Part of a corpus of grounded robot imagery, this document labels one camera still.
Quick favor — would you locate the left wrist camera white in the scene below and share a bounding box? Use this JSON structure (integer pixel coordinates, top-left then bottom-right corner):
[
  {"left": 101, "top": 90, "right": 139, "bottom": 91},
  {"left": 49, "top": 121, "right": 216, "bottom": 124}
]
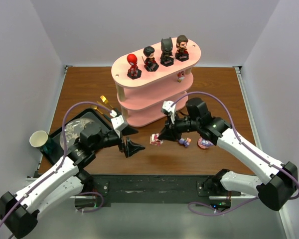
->
[{"left": 110, "top": 110, "right": 128, "bottom": 137}]

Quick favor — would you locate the pink three-tier shelf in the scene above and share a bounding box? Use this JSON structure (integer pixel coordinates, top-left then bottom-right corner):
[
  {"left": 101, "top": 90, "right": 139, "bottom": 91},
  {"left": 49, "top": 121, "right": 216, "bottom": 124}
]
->
[{"left": 111, "top": 40, "right": 201, "bottom": 127}]

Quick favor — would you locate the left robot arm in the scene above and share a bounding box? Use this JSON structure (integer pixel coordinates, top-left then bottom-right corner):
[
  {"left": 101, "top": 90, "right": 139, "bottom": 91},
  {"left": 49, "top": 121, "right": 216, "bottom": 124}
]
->
[{"left": 0, "top": 122, "right": 145, "bottom": 239}]

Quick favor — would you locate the pink bear cake square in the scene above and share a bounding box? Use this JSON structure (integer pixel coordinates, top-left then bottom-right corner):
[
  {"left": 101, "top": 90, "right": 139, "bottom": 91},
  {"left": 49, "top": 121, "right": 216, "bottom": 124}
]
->
[{"left": 149, "top": 133, "right": 163, "bottom": 146}]

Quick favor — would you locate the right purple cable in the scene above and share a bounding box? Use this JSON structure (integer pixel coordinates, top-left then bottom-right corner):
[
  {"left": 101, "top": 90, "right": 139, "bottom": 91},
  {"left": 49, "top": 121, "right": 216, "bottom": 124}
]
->
[{"left": 173, "top": 91, "right": 299, "bottom": 215}]

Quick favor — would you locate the red spider hero figure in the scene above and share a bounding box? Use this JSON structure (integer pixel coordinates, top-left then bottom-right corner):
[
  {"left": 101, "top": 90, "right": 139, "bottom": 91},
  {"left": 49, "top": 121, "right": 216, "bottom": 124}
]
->
[{"left": 127, "top": 53, "right": 142, "bottom": 79}]

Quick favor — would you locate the brown haired hero figure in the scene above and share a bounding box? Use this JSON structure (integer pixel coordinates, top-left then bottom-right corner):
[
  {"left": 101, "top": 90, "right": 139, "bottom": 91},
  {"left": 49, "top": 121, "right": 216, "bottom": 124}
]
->
[{"left": 175, "top": 35, "right": 189, "bottom": 62}]

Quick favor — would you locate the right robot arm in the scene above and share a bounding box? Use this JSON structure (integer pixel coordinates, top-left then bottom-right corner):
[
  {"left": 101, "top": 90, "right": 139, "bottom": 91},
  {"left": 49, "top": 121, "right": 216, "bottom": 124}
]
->
[{"left": 159, "top": 98, "right": 299, "bottom": 211}]

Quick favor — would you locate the black haired red figure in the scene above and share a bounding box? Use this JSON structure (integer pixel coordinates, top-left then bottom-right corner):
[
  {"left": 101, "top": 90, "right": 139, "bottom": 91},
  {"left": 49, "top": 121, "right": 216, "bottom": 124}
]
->
[{"left": 143, "top": 46, "right": 159, "bottom": 72}]

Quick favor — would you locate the dark bat hero figure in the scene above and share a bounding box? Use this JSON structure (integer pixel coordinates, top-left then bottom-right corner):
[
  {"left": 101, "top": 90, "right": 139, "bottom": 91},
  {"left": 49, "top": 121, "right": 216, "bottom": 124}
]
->
[{"left": 160, "top": 37, "right": 174, "bottom": 67}]

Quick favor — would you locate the purple bunny with cake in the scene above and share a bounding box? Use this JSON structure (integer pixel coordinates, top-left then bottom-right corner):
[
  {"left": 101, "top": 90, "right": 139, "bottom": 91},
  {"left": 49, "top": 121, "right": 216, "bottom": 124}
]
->
[{"left": 178, "top": 138, "right": 191, "bottom": 148}]

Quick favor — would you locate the purple bunny pink donut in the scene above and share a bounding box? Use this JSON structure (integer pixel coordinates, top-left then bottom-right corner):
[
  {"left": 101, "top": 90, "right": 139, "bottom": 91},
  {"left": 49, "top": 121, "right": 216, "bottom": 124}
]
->
[{"left": 197, "top": 137, "right": 214, "bottom": 149}]

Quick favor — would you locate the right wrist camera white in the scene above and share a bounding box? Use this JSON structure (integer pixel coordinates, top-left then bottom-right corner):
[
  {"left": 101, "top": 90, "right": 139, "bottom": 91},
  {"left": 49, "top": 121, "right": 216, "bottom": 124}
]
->
[{"left": 161, "top": 101, "right": 176, "bottom": 124}]

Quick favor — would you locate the dark green glass cup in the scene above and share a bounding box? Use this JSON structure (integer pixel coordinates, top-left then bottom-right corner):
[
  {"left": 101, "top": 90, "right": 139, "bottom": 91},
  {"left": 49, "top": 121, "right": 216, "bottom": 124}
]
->
[{"left": 39, "top": 137, "right": 55, "bottom": 155}]

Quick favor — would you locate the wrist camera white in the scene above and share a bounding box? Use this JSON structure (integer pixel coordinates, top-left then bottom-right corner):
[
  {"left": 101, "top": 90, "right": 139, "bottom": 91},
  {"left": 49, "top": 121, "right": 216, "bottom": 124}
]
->
[
  {"left": 110, "top": 110, "right": 128, "bottom": 137},
  {"left": 161, "top": 101, "right": 176, "bottom": 124}
]

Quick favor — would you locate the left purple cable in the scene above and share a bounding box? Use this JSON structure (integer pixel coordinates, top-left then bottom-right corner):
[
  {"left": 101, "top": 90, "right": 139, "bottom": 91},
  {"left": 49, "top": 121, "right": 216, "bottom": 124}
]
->
[{"left": 0, "top": 101, "right": 118, "bottom": 239}]

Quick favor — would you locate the aluminium frame rail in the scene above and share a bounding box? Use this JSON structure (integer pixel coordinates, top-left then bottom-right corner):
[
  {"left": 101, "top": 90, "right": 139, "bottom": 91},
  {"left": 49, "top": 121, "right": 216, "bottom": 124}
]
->
[{"left": 233, "top": 66, "right": 296, "bottom": 239}]

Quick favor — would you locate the purple cable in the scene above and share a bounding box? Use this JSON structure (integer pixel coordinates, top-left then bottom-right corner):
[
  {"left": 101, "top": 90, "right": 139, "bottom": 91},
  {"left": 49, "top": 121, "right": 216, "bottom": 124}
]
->
[
  {"left": 173, "top": 91, "right": 299, "bottom": 215},
  {"left": 0, "top": 101, "right": 118, "bottom": 239}
]

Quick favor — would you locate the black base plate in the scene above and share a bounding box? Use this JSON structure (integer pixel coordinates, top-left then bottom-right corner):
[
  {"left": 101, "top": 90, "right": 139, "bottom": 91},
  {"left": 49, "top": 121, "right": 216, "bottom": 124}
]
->
[{"left": 93, "top": 174, "right": 241, "bottom": 207}]

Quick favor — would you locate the round deer pattern plate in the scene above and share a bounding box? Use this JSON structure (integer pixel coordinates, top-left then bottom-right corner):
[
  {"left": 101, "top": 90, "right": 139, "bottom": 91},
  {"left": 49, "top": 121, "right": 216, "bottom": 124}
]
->
[{"left": 59, "top": 118, "right": 94, "bottom": 149}]

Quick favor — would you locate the gold fork green handle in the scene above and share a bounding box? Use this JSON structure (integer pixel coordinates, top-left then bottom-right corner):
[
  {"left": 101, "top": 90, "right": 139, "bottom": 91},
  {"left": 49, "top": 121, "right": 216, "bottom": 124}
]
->
[{"left": 100, "top": 95, "right": 119, "bottom": 113}]

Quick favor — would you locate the ice cream cone bear toy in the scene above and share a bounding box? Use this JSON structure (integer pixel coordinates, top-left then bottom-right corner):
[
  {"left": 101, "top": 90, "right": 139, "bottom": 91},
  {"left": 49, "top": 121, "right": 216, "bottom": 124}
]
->
[{"left": 177, "top": 71, "right": 185, "bottom": 83}]

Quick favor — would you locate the white paper cup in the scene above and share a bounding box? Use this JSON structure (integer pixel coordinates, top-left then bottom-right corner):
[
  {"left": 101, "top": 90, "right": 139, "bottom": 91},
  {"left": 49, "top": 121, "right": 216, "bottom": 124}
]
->
[{"left": 29, "top": 130, "right": 48, "bottom": 148}]

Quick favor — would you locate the gold spoon green handle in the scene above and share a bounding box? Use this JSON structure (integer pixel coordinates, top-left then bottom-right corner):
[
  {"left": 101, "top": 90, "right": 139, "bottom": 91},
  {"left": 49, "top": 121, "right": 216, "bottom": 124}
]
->
[{"left": 91, "top": 105, "right": 111, "bottom": 121}]

